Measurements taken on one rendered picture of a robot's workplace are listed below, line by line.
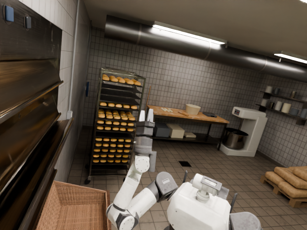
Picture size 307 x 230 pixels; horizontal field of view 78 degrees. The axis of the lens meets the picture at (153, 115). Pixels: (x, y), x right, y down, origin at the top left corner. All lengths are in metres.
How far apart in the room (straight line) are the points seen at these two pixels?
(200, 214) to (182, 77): 4.86
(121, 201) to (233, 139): 4.91
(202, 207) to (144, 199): 0.27
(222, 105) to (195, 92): 1.08
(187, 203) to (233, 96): 5.77
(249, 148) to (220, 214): 5.16
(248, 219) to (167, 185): 0.38
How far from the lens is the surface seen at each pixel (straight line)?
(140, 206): 1.00
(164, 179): 1.05
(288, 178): 4.66
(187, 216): 0.98
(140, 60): 5.20
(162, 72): 5.36
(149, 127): 0.89
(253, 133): 5.95
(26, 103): 0.91
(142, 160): 0.87
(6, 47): 0.84
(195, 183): 0.95
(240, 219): 1.01
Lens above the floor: 1.96
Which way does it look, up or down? 14 degrees down
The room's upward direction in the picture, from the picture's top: 11 degrees clockwise
